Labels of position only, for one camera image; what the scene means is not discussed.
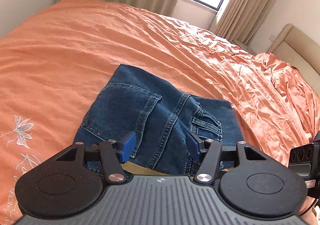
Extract blue denim jeans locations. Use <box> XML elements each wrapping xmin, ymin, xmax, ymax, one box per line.
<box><xmin>74</xmin><ymin>64</ymin><xmax>242</xmax><ymax>175</ymax></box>

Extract orange bed cover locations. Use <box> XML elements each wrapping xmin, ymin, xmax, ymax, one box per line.
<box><xmin>1</xmin><ymin>0</ymin><xmax>319</xmax><ymax>224</ymax></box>

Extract beige headboard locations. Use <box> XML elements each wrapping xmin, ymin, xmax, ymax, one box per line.
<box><xmin>267</xmin><ymin>23</ymin><xmax>319</xmax><ymax>75</ymax></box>

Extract right beige curtain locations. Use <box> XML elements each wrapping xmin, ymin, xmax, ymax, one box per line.
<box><xmin>209</xmin><ymin>0</ymin><xmax>276</xmax><ymax>45</ymax></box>

